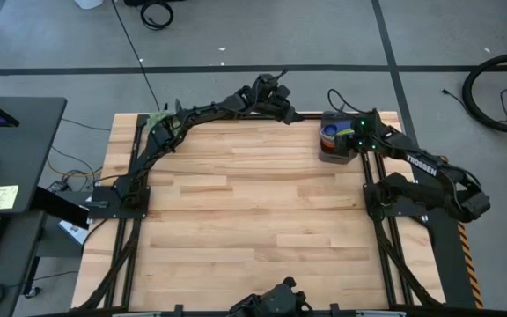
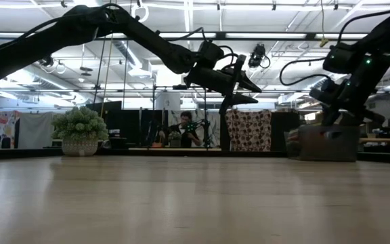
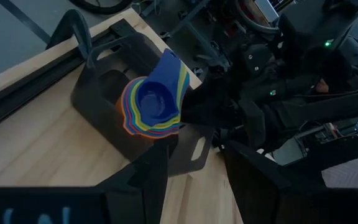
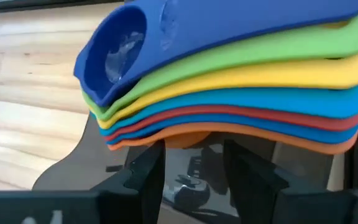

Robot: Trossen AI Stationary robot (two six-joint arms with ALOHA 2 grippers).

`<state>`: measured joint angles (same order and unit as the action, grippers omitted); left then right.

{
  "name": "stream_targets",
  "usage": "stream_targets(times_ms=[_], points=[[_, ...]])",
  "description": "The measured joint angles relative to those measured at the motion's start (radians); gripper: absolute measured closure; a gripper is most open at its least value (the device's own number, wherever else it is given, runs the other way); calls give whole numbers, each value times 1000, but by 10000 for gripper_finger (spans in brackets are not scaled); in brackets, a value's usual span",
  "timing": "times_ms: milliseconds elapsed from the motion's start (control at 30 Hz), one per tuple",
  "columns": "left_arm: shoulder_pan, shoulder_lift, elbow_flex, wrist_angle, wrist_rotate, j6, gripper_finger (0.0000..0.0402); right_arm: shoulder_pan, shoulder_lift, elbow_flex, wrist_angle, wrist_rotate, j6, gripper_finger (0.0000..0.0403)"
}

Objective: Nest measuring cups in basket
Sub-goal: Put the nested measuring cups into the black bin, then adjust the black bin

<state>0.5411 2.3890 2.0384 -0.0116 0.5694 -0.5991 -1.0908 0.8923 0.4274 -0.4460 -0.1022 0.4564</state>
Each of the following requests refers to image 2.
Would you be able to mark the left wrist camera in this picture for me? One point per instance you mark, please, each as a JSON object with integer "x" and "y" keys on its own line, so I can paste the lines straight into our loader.
{"x": 210, "y": 54}

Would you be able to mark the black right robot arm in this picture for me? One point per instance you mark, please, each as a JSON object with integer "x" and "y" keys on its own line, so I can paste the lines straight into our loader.
{"x": 378, "y": 40}

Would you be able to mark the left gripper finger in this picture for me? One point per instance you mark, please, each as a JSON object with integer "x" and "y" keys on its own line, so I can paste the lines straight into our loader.
{"x": 250, "y": 83}
{"x": 244, "y": 99}

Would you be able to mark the brown dotted curtain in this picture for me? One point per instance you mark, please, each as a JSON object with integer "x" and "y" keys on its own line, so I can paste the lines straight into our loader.
{"x": 249, "y": 130}

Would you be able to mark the green plant in white pot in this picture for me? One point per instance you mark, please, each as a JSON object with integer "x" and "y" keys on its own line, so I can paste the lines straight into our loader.
{"x": 80, "y": 125}

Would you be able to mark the grey plastic basket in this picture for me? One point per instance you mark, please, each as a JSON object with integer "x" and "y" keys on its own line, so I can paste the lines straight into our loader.
{"x": 327, "y": 144}

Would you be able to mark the grey cloth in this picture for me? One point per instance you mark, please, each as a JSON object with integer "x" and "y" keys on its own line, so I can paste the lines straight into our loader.
{"x": 36, "y": 130}

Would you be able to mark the black ceiling-mounted camera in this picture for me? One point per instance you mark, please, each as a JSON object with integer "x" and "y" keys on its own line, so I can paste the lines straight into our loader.
{"x": 257, "y": 56}

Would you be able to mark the black overhead crossbar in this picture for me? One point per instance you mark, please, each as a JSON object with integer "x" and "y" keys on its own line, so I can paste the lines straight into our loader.
{"x": 266, "y": 35}

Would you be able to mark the black ceiling spotlights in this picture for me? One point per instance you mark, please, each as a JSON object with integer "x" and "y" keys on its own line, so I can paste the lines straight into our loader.
{"x": 47, "y": 61}

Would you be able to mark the black partition panel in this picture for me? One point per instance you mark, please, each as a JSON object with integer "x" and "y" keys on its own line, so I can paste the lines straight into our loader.
{"x": 284, "y": 125}
{"x": 127, "y": 125}

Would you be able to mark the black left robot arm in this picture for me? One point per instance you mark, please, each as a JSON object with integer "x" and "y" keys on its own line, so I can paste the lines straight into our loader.
{"x": 80, "y": 27}

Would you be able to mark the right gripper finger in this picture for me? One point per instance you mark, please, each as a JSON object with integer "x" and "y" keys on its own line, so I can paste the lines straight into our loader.
{"x": 330, "y": 118}

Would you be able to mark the person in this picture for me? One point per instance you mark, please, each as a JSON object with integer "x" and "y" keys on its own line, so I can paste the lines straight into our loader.
{"x": 185, "y": 130}

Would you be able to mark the floral cloth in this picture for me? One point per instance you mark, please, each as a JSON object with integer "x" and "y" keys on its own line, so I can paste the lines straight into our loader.
{"x": 2, "y": 127}
{"x": 212, "y": 118}

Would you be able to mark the black stand frame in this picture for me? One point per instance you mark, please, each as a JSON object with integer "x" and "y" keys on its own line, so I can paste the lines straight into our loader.
{"x": 179, "y": 87}

